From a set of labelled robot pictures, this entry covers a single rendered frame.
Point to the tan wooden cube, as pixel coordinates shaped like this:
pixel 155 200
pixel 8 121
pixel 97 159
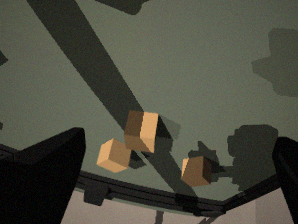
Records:
pixel 196 171
pixel 114 156
pixel 140 131

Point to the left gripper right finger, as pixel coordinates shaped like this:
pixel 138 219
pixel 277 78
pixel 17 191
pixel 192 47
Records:
pixel 285 159

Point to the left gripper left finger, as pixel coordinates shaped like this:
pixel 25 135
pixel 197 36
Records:
pixel 36 183

